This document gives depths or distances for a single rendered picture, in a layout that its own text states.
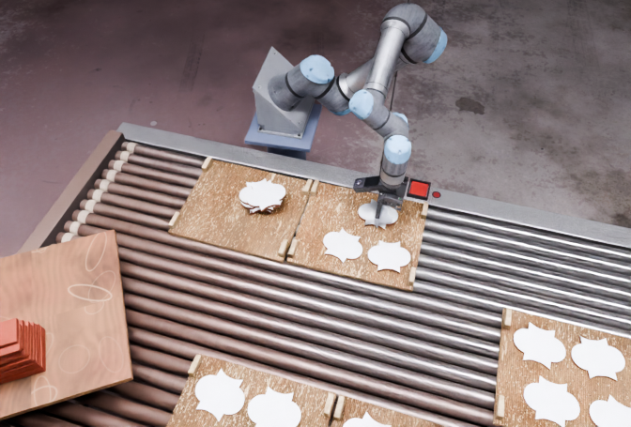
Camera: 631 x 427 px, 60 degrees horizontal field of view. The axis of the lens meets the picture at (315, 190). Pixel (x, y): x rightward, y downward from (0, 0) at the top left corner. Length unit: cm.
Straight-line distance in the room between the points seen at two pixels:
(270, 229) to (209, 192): 28
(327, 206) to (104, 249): 74
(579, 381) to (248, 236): 107
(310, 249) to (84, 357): 73
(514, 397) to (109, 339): 112
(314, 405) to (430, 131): 232
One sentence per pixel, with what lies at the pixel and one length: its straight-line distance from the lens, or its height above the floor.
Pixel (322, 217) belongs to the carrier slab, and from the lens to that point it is 189.
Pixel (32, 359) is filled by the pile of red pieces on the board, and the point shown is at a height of 112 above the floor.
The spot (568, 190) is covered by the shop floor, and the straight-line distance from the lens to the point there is 347.
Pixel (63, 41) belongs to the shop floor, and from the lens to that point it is 466.
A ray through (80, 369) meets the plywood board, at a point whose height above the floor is 104.
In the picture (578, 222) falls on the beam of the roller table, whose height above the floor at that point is 92.
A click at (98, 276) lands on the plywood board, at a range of 177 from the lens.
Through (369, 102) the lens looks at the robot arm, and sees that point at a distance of 162.
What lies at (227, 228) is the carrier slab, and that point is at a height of 94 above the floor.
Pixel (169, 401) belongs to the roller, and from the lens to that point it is 167.
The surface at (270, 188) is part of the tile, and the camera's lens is 189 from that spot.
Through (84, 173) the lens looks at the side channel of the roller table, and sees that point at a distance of 218.
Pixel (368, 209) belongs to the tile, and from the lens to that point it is 190.
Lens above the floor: 246
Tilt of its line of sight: 51 degrees down
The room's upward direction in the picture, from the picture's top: 1 degrees counter-clockwise
